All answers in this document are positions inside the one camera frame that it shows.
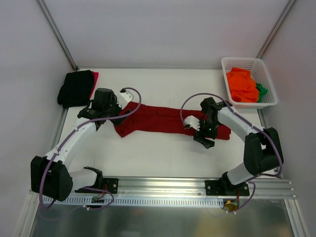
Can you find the white slotted cable duct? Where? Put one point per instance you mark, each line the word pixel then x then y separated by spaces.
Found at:
pixel 145 201

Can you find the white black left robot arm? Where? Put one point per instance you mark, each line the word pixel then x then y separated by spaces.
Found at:
pixel 50 175

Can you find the green t shirt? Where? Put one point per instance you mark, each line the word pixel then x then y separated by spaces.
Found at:
pixel 262 92

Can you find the dark red t shirt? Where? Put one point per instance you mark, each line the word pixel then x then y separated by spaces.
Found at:
pixel 161 119

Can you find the folded pink t shirt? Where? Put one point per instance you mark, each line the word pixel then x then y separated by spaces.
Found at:
pixel 96 76

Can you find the aluminium left table rail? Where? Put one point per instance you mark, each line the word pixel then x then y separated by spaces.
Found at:
pixel 59 129

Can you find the aluminium table rail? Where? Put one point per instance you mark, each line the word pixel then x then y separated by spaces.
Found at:
pixel 59 129
pixel 278 170

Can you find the aluminium corner post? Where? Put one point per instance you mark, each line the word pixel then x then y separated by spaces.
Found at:
pixel 276 28
pixel 54 28

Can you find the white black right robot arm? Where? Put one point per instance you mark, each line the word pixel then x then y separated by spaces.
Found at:
pixel 262 148

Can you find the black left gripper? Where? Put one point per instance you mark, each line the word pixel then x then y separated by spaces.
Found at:
pixel 118 114

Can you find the aluminium right table rail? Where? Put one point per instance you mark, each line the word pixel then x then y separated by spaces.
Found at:
pixel 278 170

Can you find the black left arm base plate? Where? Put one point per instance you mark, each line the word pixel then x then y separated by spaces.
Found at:
pixel 106 184

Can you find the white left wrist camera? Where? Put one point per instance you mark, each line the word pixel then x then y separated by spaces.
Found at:
pixel 124 98

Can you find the orange t shirt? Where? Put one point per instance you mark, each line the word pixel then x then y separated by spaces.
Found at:
pixel 242 86

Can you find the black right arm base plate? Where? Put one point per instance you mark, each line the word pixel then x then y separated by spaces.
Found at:
pixel 222 188

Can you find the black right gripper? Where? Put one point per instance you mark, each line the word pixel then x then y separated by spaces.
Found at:
pixel 204 136

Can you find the aluminium right corner post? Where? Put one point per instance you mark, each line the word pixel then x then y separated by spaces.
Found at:
pixel 276 28

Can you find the folded black t shirt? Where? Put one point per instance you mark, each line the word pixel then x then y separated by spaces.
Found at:
pixel 76 89

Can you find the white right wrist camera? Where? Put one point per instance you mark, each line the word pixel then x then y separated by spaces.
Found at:
pixel 192 122

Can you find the white plastic basket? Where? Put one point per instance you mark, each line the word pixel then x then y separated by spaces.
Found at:
pixel 258 72

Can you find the aluminium left corner post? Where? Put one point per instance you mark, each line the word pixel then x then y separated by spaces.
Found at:
pixel 54 28

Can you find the aluminium front mounting rail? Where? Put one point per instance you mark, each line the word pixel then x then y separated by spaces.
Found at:
pixel 195 187

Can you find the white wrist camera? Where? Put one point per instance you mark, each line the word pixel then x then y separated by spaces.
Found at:
pixel 124 98
pixel 192 122

